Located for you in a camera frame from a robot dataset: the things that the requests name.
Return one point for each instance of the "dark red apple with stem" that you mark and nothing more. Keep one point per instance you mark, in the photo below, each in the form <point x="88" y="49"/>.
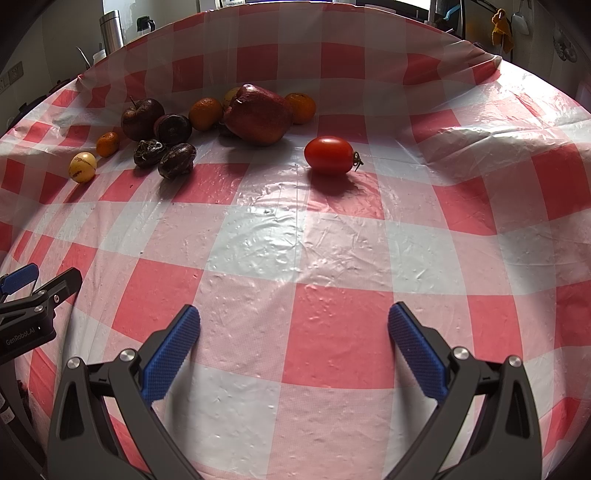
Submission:
<point x="137" y="121"/>

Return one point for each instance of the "black kettle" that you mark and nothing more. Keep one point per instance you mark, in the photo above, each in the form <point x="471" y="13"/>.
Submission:
<point x="144" y="25"/>

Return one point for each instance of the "dark water chestnut rough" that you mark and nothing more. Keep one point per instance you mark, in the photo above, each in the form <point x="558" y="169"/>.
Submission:
<point x="148" y="153"/>

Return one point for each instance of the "wall power socket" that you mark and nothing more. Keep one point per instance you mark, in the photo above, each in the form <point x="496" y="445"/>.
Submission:
<point x="11" y="76"/>

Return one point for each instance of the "dark water chestnut sprouted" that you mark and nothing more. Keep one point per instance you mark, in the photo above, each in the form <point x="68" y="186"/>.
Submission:
<point x="177" y="161"/>

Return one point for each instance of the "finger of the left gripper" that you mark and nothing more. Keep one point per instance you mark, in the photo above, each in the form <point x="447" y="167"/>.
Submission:
<point x="13" y="282"/>
<point x="57" y="290"/>

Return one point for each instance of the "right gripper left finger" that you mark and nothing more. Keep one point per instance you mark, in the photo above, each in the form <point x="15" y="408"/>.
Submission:
<point x="82" y="441"/>

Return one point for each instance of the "yellow cloth hanging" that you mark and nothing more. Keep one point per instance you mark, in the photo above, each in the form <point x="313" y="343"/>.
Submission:
<point x="501" y="35"/>

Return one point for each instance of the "stainless steel thermos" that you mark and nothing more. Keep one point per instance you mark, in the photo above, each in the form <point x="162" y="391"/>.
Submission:
<point x="111" y="31"/>

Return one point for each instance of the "large orange mandarin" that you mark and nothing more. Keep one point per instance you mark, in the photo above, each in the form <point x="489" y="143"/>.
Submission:
<point x="205" y="113"/>

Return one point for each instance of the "red oval tomato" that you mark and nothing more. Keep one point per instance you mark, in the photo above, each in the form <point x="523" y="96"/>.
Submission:
<point x="331" y="155"/>

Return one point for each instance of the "yellow striped pepino melon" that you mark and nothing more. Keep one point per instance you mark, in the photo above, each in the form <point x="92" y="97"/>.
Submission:
<point x="229" y="96"/>

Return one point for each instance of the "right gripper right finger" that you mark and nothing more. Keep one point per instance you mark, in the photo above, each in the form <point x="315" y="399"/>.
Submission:
<point x="506" y="441"/>

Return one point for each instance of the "red white checkered tablecloth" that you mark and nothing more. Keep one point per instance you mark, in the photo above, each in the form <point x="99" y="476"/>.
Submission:
<point x="472" y="206"/>

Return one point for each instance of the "small yellow striped melon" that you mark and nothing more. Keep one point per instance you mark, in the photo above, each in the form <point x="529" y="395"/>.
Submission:
<point x="82" y="167"/>

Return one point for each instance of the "dark water chestnut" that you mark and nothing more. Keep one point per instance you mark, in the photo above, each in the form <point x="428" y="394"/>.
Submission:
<point x="172" y="129"/>

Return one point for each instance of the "small orange mandarin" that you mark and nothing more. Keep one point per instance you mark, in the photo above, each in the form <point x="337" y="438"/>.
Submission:
<point x="107" y="144"/>

